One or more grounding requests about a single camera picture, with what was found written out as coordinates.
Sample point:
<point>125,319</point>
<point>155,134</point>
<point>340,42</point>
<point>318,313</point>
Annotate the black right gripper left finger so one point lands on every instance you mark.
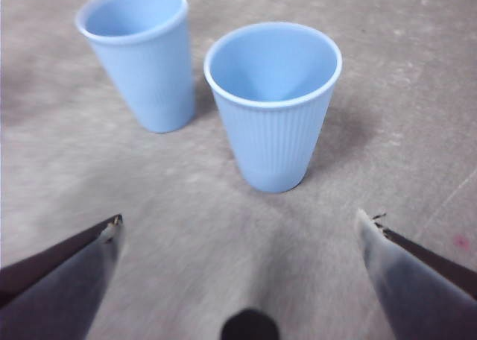
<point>52,299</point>

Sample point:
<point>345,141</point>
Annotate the blue ribbed plastic cup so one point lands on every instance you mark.
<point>149,82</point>
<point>275,142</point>

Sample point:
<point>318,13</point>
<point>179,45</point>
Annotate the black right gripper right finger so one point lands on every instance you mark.
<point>428,299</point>

